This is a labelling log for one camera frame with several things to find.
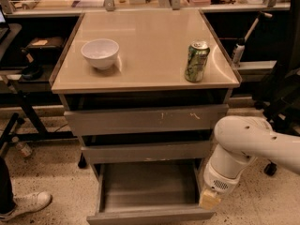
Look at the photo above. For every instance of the plastic bottle on floor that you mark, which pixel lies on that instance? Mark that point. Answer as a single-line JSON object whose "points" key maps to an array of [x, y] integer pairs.
{"points": [[22, 147]]}

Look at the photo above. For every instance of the black desk frame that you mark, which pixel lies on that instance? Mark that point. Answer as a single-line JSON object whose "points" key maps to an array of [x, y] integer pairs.
{"points": [[9, 78]]}

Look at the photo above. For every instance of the black bag on shelf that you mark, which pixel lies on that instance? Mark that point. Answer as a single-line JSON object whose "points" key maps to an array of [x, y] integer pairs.
{"points": [[46, 50]]}

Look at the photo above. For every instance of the grey middle drawer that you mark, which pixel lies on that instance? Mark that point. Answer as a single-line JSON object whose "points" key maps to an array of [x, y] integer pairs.
{"points": [[140, 152]]}

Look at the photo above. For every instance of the grey drawer cabinet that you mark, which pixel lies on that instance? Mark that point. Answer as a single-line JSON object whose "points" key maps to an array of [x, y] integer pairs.
{"points": [[149, 71]]}

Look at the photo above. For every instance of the dark trouser leg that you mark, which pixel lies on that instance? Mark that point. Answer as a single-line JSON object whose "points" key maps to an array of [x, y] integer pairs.
{"points": [[7, 203]]}

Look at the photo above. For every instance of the laptop computer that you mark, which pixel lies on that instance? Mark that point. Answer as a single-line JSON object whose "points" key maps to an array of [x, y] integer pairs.
{"points": [[4, 27]]}

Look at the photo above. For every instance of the white sneaker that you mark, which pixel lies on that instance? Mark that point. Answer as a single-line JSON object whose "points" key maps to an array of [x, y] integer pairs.
{"points": [[29, 203]]}

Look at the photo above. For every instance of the grey bottom drawer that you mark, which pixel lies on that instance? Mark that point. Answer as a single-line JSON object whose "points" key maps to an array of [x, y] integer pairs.
{"points": [[148, 193]]}

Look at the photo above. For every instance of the grey top drawer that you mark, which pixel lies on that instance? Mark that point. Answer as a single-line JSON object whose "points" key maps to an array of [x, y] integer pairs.
{"points": [[143, 120]]}

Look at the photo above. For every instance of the black office chair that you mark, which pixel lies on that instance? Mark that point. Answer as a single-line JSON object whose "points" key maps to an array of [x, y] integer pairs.
{"points": [[278, 92]]}

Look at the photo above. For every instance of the white bowl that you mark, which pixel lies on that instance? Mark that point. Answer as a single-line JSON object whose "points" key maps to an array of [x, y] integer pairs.
{"points": [[100, 53]]}

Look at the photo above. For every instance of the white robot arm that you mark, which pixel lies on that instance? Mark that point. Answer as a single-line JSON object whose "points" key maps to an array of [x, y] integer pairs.
{"points": [[240, 140]]}

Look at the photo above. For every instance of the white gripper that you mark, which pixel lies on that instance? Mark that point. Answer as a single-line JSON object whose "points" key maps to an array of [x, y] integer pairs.
{"points": [[217, 179]]}

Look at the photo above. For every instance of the grey drawer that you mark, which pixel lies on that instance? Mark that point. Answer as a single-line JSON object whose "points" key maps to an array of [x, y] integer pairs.
{"points": [[148, 193], [140, 152], [143, 120]]}

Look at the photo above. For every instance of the green soda can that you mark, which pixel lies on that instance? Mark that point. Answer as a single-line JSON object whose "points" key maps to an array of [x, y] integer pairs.
{"points": [[198, 52]]}

